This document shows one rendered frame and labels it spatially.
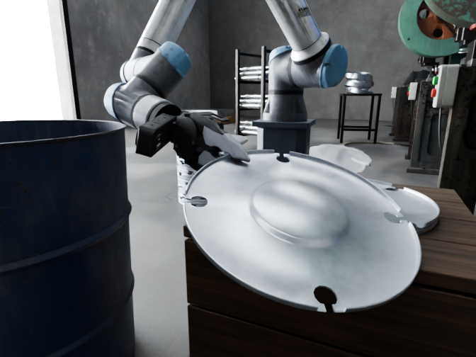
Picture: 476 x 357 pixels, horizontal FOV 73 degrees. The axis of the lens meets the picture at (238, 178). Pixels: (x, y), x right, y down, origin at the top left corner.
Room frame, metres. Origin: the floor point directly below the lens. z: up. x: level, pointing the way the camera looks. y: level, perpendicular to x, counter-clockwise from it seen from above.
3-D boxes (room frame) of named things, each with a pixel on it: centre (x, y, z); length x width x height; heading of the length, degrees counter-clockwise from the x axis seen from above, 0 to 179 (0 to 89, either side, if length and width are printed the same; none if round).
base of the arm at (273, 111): (1.12, -0.16, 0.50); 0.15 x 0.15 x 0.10
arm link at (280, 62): (1.11, -0.16, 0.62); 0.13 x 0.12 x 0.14; 37
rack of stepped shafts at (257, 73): (3.33, -0.24, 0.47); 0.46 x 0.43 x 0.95; 47
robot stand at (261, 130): (1.12, -0.16, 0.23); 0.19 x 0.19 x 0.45; 71
